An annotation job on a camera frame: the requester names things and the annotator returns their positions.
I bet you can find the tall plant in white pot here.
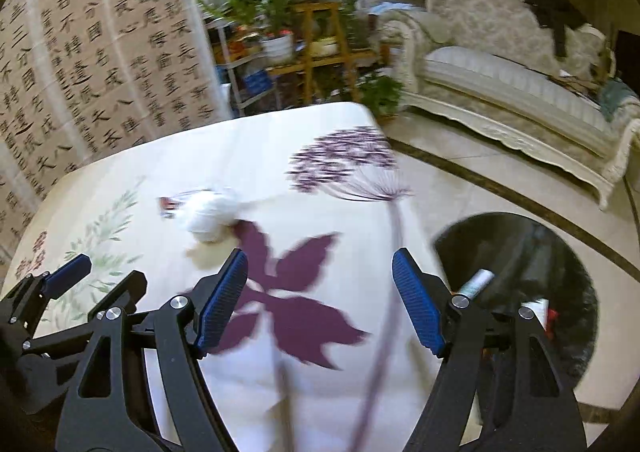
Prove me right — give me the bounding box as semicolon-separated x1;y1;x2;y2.
250;0;321;65

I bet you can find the small red printed wrapper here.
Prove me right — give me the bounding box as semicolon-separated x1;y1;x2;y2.
157;194;188;220

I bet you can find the blue cloth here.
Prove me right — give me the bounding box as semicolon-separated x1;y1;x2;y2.
600;79;640;123

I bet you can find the small bushy green plant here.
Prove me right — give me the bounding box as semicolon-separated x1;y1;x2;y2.
357;74;406;117

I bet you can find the calligraphy folding screen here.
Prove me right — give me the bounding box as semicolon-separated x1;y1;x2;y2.
0;0;231;263

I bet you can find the blue plastic crate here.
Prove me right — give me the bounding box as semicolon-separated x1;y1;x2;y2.
242;72;274;95

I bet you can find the black jacket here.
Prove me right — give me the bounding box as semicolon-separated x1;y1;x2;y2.
525;0;588;57

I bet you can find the pile of brown papers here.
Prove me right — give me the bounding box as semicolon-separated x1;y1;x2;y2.
550;72;601;95

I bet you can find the wooden ladder shelf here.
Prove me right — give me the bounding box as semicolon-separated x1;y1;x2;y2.
267;2;391;105

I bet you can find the round bin with black bag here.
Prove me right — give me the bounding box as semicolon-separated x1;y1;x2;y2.
432;213;600;443

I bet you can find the cream carved sofa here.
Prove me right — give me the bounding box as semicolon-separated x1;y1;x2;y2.
377;0;640;210

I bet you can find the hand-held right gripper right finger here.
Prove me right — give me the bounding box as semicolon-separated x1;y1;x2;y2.
392;248;586;452

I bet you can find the white tissue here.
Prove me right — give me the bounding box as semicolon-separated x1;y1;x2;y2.
180;188;241;243

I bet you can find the white metal rack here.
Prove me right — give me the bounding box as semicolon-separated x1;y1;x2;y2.
207;19;281;117

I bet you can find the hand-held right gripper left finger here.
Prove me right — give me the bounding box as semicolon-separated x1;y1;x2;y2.
55;248;249;452

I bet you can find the floral printed tablecloth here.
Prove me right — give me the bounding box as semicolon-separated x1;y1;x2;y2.
0;102;481;452

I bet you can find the green fern plant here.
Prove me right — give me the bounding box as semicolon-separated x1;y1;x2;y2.
200;0;262;28

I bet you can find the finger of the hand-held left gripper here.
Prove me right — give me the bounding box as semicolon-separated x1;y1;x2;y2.
2;254;92;327
22;271;148;355

